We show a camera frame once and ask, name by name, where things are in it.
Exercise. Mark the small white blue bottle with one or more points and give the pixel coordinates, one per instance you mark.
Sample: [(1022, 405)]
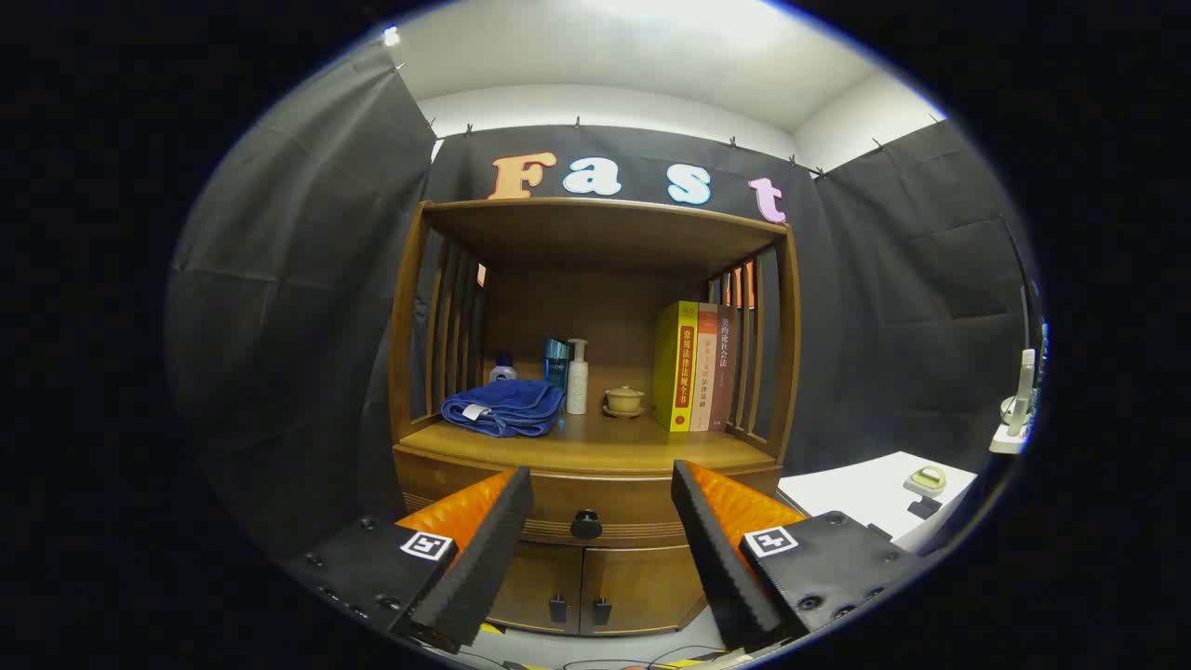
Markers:
[(502, 370)]

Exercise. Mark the green white small object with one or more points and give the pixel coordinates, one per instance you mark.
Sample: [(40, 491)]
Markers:
[(928, 479)]

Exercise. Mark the black backdrop cloth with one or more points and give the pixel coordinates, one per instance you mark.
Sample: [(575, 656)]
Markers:
[(279, 326)]

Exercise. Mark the white plastic fixture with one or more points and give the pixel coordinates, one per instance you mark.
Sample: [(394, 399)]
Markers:
[(1023, 391)]

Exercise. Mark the orange book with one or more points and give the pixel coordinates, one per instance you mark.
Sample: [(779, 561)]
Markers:
[(705, 372)]

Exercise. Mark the yellow lidded teacup with saucer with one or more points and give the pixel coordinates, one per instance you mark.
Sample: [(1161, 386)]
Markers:
[(624, 400)]

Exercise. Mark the white pump bottle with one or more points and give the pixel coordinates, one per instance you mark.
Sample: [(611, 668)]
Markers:
[(577, 386)]

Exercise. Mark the wooden cabinet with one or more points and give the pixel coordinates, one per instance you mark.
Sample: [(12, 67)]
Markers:
[(595, 316)]

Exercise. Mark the wooden drawer with black knob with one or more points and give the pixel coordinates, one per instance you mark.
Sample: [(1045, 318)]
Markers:
[(614, 498)]

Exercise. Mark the blue folded towel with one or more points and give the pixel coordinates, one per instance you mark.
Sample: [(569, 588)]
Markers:
[(507, 405)]

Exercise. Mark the yellow book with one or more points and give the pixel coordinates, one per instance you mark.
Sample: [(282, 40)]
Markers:
[(672, 372)]

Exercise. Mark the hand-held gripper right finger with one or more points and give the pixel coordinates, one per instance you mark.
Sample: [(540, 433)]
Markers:
[(721, 558)]

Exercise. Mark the brown book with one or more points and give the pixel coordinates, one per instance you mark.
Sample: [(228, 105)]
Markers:
[(725, 372)]

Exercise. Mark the wooden cabinet door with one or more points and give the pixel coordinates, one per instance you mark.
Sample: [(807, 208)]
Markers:
[(535, 582), (642, 582)]

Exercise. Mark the white side cabinet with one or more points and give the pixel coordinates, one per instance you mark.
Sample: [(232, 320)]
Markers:
[(856, 489)]

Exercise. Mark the ceiling spotlight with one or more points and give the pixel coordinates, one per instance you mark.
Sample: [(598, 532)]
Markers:
[(391, 35)]

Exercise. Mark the small black block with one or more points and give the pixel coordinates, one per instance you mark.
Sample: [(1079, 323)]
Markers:
[(879, 531), (923, 508)]

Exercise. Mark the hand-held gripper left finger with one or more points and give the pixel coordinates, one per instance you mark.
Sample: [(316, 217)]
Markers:
[(484, 558)]

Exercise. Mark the wooden countertop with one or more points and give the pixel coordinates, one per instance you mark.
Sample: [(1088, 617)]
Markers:
[(614, 442)]

